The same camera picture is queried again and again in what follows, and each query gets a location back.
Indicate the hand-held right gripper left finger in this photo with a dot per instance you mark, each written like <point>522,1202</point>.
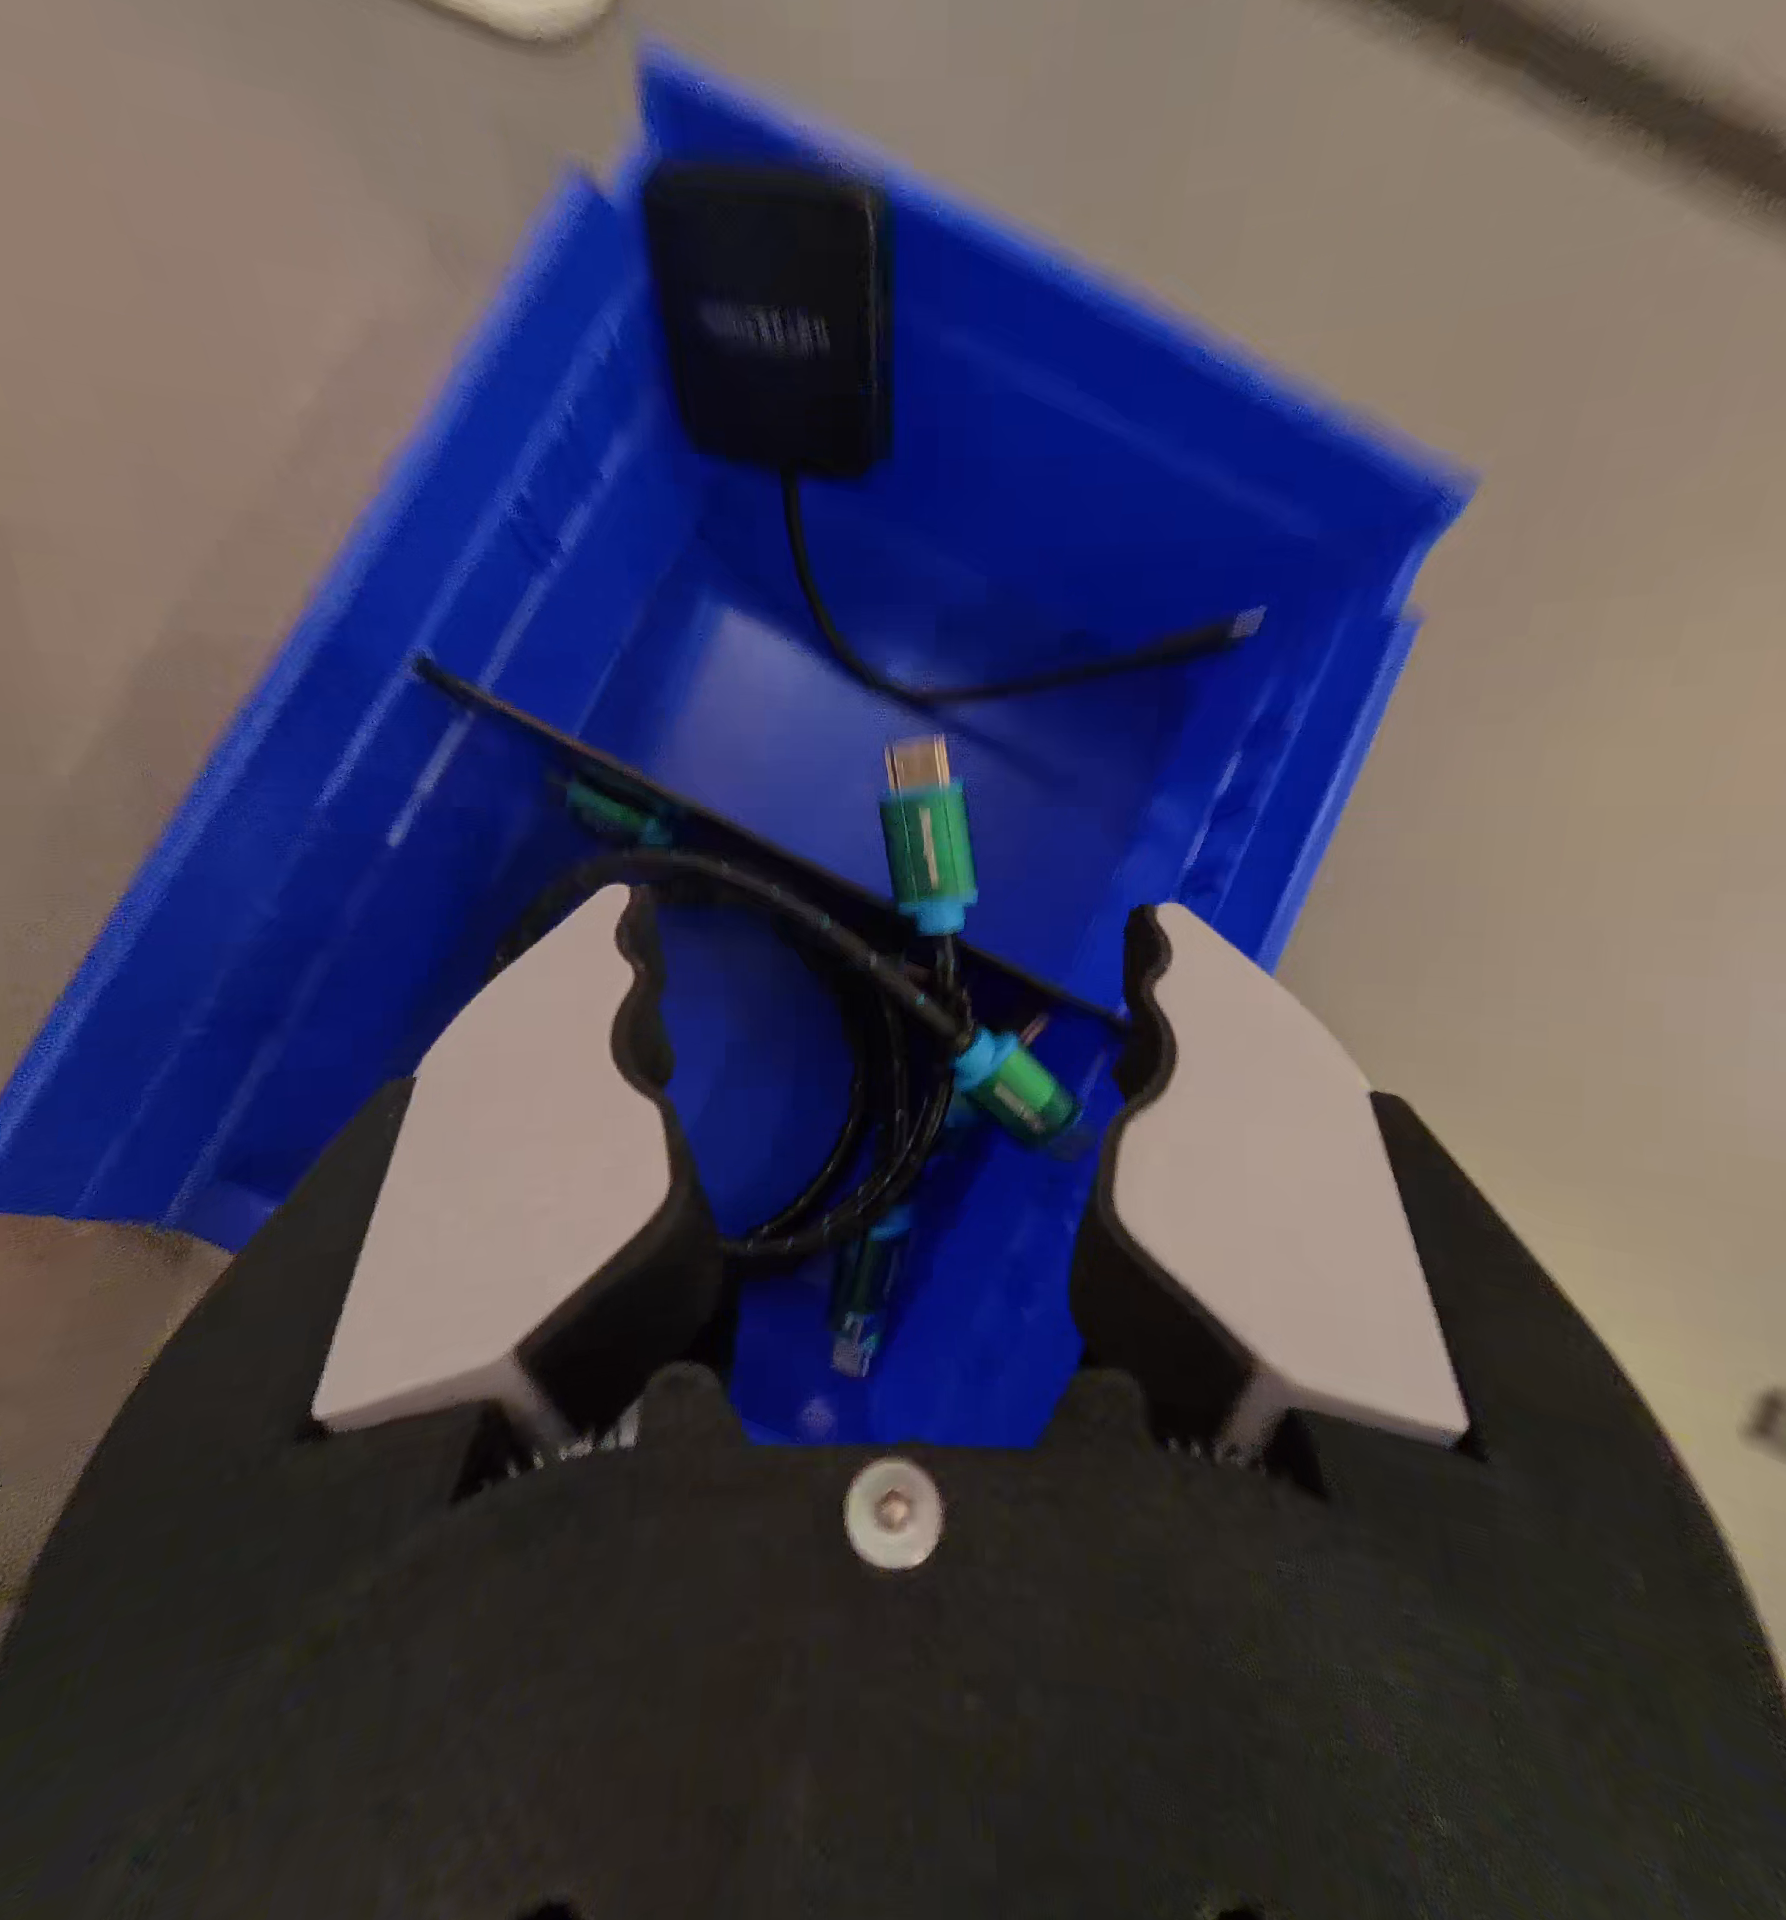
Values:
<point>518,1168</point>

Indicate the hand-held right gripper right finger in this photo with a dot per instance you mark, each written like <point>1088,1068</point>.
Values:
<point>1266,1184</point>

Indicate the blue plastic bin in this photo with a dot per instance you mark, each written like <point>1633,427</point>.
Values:
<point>1072,493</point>

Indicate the black bin divider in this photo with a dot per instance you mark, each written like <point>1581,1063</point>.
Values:
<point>774,848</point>

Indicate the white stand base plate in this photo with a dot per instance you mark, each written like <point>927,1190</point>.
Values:
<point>532,13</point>

